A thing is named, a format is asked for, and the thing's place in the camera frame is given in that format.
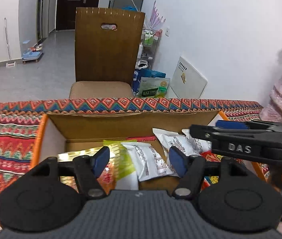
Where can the brown wooden chair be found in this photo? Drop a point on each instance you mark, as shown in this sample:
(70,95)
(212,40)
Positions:
(106,48)

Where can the white mop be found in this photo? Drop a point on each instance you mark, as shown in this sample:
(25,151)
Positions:
(10,63)

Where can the white board against wall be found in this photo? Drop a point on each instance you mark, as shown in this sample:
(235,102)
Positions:
(187,82)

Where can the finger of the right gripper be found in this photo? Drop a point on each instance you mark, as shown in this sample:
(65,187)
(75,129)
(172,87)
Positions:
(205,134)
(226,124)

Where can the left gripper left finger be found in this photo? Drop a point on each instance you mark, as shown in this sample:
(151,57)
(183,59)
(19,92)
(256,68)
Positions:
(87,170)

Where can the blue pet feeder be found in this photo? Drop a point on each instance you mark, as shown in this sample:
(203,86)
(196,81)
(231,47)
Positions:
(32,54)

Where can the green yellow snack packet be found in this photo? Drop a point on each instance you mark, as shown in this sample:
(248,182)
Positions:
(123,165)

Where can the metal storage rack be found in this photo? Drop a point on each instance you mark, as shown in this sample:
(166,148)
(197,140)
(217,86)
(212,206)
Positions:
(147,48)

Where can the orange cardboard snack box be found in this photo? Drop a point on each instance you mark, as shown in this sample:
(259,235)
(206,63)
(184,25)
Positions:
(60,133)

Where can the gold yellow snack packet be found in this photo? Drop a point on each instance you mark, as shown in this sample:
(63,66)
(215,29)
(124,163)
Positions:
(69,156)

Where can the colourful patterned tablecloth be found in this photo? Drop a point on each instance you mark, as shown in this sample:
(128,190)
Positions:
(19,121)

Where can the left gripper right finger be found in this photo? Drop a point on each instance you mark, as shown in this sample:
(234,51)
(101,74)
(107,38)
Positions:
(191,172)

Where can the white snack packet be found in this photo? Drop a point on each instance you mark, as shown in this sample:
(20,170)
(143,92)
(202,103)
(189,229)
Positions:
(147,162)
(184,142)

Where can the green white bag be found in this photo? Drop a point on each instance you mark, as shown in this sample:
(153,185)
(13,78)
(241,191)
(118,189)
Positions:
(153,87)

